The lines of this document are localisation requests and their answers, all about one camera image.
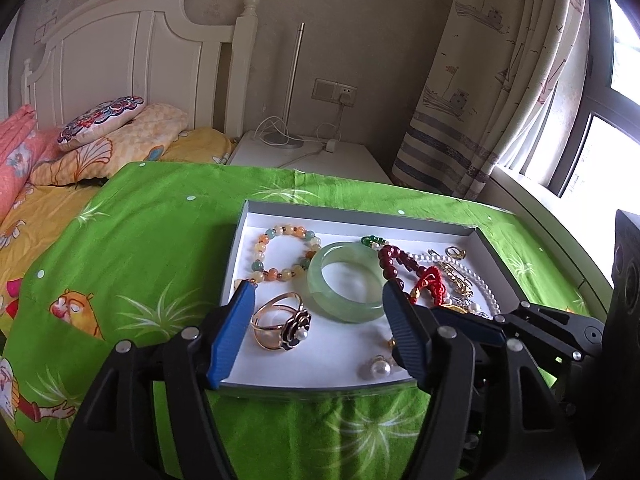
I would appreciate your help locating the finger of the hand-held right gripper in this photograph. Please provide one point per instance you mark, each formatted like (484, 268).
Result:
(550, 330)

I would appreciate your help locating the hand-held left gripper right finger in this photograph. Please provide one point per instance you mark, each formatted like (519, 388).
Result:
(402, 330)

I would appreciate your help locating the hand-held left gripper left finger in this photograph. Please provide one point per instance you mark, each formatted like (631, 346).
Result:
(232, 330)

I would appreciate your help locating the small pearl earring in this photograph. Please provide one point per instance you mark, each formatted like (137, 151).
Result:
(380, 370)

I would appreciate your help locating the grey jewelry box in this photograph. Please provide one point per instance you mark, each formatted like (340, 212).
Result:
(330, 355)

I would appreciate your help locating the pale green jade bangle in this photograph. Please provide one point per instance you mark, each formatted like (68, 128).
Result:
(345, 310)

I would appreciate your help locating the white window sill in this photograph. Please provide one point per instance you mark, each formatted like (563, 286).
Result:
(540, 210)

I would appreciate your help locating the green printed cloth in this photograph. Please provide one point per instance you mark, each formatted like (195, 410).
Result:
(150, 240)

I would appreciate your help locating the white nightstand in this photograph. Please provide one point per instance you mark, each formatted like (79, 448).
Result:
(350, 160)

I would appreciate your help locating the dark framed window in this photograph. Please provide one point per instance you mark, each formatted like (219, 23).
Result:
(600, 150)

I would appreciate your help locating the white charger adapter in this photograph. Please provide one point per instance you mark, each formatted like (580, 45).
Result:
(330, 146)

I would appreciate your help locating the yellow patterned pillow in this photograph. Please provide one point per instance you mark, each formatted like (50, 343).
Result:
(150, 135)

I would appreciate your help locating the yellow printed bed sheet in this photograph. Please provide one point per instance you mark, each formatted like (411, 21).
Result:
(30, 210)

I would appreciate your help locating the patterned round cushion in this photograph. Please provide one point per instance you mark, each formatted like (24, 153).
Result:
(100, 120)

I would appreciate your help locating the printed cream curtain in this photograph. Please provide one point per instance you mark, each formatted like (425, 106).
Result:
(475, 85)

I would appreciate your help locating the pink floral quilt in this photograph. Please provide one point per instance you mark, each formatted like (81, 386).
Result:
(15, 160)

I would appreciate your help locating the white desk lamp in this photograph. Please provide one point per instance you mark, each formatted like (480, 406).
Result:
(297, 60)

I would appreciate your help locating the white wooden headboard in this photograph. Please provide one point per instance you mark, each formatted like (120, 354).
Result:
(125, 60)

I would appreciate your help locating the wall socket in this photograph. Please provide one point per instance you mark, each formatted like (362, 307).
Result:
(325, 90)

